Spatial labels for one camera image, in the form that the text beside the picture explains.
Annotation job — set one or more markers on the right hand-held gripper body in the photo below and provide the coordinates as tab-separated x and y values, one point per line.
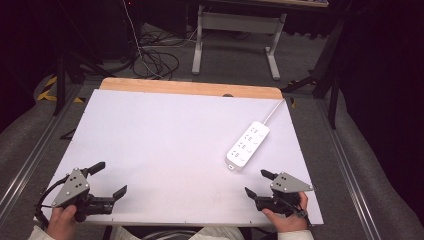
286	186

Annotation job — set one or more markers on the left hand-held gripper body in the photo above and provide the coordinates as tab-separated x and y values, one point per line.
71	188

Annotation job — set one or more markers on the person's right hand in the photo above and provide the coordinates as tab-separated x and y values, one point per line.
289	222

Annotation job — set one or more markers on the person's left hand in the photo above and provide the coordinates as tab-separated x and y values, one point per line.
61	224

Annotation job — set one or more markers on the white power strip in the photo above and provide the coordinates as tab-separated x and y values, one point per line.
247	147

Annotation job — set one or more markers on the person's right sleeve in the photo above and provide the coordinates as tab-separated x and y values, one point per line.
295	235

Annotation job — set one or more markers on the person's sleeve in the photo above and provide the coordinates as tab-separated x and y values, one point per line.
40	234
295	235

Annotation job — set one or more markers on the person's light clothing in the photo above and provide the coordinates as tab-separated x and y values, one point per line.
213	234

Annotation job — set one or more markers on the person's left sleeve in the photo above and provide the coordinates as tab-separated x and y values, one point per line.
40	234

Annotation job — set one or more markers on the white board table cover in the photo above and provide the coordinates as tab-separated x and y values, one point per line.
173	140

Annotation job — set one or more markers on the yellow black floor tape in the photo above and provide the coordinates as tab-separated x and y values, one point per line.
46	90

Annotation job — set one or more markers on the black metal stand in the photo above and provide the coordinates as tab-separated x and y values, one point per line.
60	80
328	76

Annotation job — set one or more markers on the wooden desk top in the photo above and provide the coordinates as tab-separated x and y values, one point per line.
286	2

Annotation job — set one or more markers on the aluminium floor rail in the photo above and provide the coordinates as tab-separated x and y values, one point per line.
346	173
36	146

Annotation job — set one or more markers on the white metal desk frame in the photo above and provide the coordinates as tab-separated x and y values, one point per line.
238	23

